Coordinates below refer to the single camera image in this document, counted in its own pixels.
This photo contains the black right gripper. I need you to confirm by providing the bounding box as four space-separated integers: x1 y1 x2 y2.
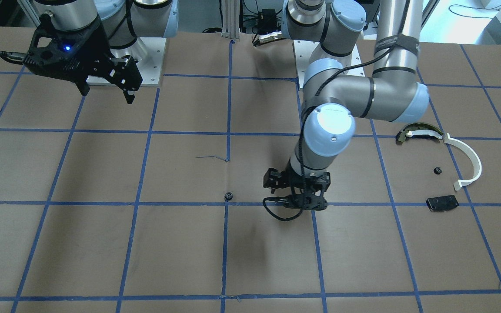
33 15 143 105

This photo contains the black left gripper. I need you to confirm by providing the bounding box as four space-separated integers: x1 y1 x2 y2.
263 168 331 210

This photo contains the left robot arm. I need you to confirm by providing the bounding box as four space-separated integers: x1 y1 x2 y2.
263 0 429 210

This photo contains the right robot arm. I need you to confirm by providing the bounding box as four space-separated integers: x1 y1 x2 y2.
22 0 178 104

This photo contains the loose blue thread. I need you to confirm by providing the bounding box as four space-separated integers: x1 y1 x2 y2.
195 155 229 162

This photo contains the dark green brake shoe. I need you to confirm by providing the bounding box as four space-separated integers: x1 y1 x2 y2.
395 123 444 145

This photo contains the small black plastic part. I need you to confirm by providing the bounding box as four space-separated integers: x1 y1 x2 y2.
425 195 459 212

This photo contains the white curved plastic part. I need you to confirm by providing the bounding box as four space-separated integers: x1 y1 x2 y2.
440 131 483 191

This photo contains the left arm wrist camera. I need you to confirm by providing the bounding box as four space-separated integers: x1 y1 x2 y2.
275 195 316 210

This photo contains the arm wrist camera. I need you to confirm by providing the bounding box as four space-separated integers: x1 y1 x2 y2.
275 195 316 210
0 42 87 83

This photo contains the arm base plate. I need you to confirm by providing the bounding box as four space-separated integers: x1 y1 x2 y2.
111 37 167 87
292 40 363 91

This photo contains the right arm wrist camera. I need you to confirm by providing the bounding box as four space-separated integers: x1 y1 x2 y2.
0 42 87 83

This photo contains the aluminium frame post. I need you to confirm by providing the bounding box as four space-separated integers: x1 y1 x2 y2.
220 0 241 41

